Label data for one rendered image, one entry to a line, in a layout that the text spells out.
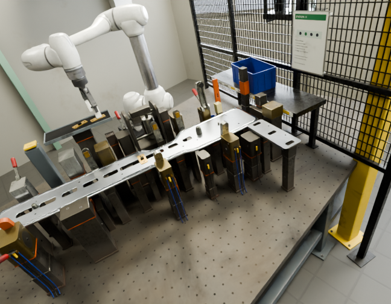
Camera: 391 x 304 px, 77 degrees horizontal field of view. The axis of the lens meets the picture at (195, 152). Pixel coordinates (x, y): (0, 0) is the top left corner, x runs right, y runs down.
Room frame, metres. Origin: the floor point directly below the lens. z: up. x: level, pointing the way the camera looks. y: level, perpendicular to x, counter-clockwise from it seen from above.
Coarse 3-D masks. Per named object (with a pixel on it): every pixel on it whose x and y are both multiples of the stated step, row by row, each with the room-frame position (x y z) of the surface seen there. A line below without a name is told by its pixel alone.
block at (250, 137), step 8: (248, 136) 1.05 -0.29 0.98; (256, 136) 1.04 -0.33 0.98; (248, 144) 1.02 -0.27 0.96; (256, 144) 1.01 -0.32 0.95; (248, 152) 1.02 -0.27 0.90; (256, 152) 1.01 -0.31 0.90; (248, 160) 1.04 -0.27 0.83; (256, 160) 1.01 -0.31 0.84; (248, 168) 1.04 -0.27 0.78; (256, 168) 1.02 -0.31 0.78; (248, 176) 1.04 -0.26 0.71; (256, 176) 1.01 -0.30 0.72
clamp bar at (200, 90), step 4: (196, 84) 1.35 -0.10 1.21; (200, 84) 1.32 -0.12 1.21; (196, 88) 1.36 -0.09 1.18; (200, 88) 1.36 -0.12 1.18; (200, 92) 1.35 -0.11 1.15; (204, 92) 1.35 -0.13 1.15; (200, 96) 1.34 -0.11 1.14; (204, 96) 1.35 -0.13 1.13; (200, 100) 1.34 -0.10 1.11; (204, 100) 1.35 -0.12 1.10; (208, 108) 1.33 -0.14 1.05
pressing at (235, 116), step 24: (216, 120) 1.27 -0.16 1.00; (240, 120) 1.20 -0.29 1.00; (168, 144) 1.13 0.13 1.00; (192, 144) 1.08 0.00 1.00; (120, 168) 1.03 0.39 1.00; (144, 168) 0.98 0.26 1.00; (48, 192) 0.97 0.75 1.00; (96, 192) 0.89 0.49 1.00; (0, 216) 0.88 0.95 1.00; (24, 216) 0.84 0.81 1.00; (48, 216) 0.81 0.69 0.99
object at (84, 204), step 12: (72, 204) 0.80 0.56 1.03; (84, 204) 0.79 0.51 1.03; (60, 216) 0.75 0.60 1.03; (72, 216) 0.74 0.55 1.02; (84, 216) 0.75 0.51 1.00; (96, 216) 0.79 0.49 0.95; (72, 228) 0.73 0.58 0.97; (84, 228) 0.75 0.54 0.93; (96, 228) 0.76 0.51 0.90; (84, 240) 0.74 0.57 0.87; (96, 240) 0.75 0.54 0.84; (108, 240) 0.76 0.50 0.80; (96, 252) 0.74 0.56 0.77; (108, 252) 0.75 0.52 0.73
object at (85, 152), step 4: (84, 148) 1.12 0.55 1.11; (84, 152) 1.10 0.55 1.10; (88, 152) 1.11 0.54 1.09; (84, 156) 1.10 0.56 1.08; (88, 156) 1.10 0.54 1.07; (92, 156) 1.12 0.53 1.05; (88, 160) 1.10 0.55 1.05; (92, 160) 1.10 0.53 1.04; (88, 164) 1.09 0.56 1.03; (92, 164) 1.09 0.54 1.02; (96, 164) 1.10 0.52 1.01; (92, 168) 1.09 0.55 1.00; (96, 168) 1.09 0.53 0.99
